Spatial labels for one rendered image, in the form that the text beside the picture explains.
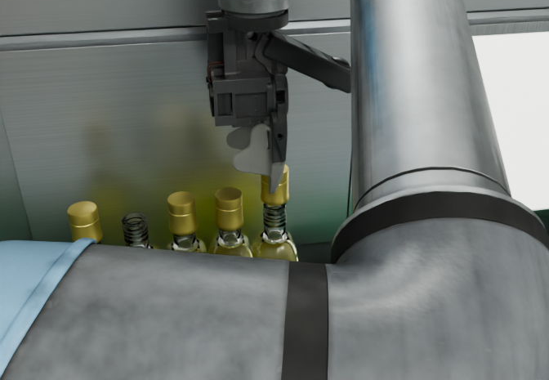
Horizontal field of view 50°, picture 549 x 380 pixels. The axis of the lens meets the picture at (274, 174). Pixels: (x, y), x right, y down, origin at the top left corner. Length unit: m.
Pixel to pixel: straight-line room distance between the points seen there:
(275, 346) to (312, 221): 0.74
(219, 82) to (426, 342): 0.47
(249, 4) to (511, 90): 0.48
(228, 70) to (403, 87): 0.35
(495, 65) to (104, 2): 0.54
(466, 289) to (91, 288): 0.12
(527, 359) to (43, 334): 0.15
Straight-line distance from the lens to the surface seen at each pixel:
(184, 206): 0.71
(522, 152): 1.01
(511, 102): 0.95
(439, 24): 0.35
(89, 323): 0.19
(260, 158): 0.67
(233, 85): 0.62
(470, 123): 0.29
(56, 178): 0.85
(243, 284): 0.20
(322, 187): 0.89
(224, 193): 0.73
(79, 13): 0.77
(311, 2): 0.79
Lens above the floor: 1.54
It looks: 30 degrees down
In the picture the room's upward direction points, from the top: straight up
